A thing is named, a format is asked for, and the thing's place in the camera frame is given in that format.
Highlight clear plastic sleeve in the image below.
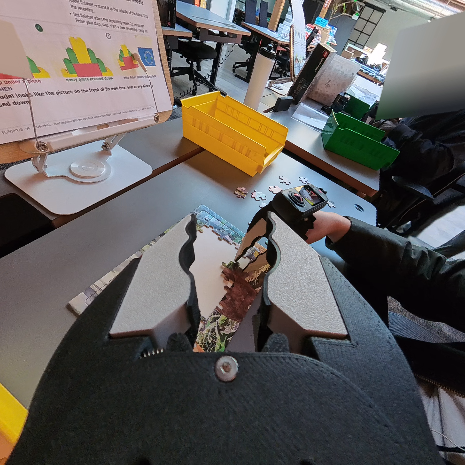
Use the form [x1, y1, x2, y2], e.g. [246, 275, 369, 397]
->
[291, 102, 333, 131]

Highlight black product box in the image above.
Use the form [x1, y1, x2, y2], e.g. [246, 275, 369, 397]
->
[291, 43, 336, 104]

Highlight white patterned cardboard box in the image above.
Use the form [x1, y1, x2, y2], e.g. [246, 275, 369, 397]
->
[309, 54, 362, 106]

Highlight curved paper on stand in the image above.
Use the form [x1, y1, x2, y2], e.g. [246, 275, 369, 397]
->
[289, 0, 307, 78]

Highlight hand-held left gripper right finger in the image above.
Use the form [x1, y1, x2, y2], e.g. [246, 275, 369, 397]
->
[254, 212, 349, 352]

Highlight person's pale trousers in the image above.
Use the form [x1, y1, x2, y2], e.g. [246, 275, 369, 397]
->
[418, 385, 465, 453]

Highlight green plastic bin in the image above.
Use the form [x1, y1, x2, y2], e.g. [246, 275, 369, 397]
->
[321, 112, 400, 171]
[341, 95, 372, 120]

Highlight white document stand with instructions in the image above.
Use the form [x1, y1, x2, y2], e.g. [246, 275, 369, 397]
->
[0, 0, 174, 164]

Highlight person's right hand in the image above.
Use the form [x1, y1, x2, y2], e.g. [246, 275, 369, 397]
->
[305, 211, 351, 245]

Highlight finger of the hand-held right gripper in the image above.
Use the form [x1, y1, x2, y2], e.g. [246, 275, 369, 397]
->
[235, 217, 269, 262]
[244, 236, 271, 274]

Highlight white paper sheet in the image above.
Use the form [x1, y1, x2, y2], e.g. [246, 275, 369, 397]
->
[0, 0, 172, 144]

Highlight yellow plastic bin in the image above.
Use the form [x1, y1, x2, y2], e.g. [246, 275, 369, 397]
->
[180, 91, 288, 177]
[0, 383, 29, 465]

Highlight small black device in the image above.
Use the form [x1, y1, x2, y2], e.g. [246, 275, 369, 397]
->
[263, 96, 294, 113]

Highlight grey desk with black legs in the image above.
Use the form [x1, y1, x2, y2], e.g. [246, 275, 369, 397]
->
[176, 0, 251, 91]

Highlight person's black jacket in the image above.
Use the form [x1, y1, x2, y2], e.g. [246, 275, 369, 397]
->
[396, 327, 465, 395]

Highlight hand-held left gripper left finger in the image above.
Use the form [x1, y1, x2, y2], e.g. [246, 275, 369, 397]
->
[109, 214, 201, 349]

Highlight puzzle pieces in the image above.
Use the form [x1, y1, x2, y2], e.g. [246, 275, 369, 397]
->
[234, 175, 336, 209]

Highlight person's right forearm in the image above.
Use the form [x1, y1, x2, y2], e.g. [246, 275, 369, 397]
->
[325, 216, 465, 327]

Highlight jigsaw puzzle board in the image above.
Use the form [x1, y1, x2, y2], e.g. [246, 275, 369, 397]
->
[68, 204, 273, 354]

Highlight white water bottle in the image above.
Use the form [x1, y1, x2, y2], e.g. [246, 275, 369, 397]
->
[243, 45, 275, 110]

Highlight black upright box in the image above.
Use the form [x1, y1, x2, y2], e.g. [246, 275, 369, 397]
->
[158, 0, 177, 28]

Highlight white document holder stand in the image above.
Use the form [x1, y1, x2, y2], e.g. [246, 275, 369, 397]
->
[20, 53, 160, 183]

